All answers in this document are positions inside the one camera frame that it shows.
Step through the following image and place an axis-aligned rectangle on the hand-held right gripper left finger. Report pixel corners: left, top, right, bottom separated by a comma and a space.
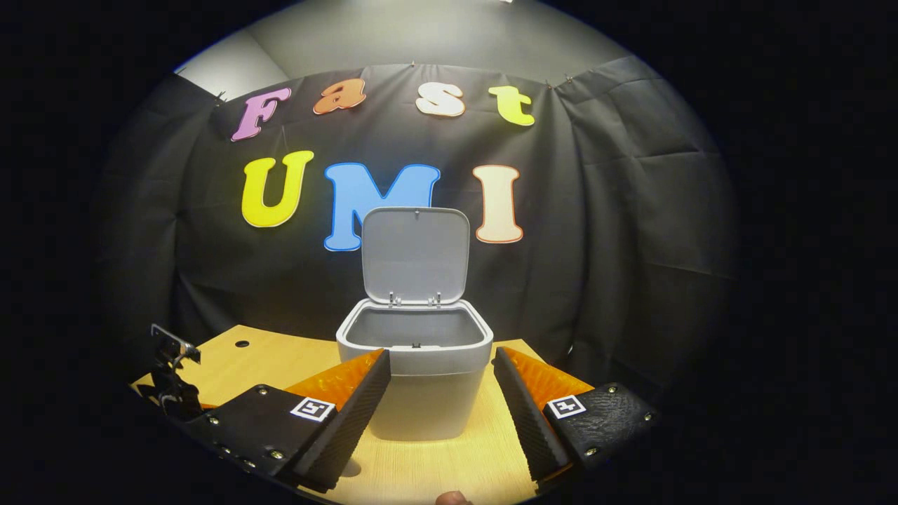
186, 349, 392, 494

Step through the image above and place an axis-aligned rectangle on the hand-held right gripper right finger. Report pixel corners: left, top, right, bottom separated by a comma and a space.
491, 346, 660, 483

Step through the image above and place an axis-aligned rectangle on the white desktop garbage bin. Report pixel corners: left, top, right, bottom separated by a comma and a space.
335, 206, 495, 443

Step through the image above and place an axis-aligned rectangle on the wooden desktop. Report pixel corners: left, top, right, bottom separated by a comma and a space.
130, 324, 572, 505

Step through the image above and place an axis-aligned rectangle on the black backdrop cloth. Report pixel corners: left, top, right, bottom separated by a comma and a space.
95, 55, 737, 393

